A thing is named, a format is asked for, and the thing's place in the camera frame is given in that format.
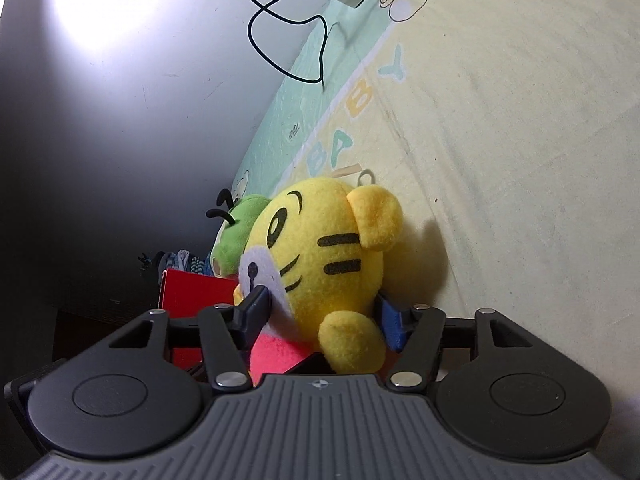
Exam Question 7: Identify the green frog plush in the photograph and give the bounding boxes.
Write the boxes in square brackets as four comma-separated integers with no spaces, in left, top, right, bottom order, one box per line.
[206,188,270,278]

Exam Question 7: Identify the yellow tiger plush pink shirt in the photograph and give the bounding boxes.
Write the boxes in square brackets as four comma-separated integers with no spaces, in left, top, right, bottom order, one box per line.
[234,177,404,379]

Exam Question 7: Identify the red cardboard box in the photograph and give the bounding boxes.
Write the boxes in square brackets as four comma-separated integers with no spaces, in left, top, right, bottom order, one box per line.
[158,269,248,386]

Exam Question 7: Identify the pile of folded clothes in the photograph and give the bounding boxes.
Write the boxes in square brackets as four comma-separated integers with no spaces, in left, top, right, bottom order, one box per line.
[138,249,214,283]

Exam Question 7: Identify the pastel baby print blanket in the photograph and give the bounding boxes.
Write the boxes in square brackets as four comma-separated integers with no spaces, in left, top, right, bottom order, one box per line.
[233,0,639,477]

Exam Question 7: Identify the black charging cable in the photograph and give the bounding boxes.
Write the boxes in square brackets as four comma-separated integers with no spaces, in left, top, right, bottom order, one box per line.
[223,0,352,86]

